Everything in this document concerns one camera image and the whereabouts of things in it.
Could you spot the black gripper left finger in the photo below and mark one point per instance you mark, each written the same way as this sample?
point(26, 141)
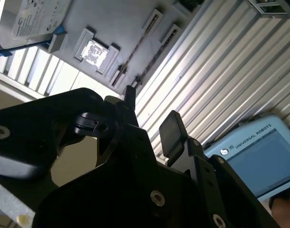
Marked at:
point(40, 123)

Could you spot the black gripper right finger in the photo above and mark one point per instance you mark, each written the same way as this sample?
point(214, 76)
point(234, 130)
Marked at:
point(172, 133)

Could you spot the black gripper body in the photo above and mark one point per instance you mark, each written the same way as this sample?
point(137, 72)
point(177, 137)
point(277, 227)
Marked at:
point(99, 202)

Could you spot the person hand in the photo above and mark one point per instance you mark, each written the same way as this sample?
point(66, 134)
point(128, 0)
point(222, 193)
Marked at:
point(286, 213)

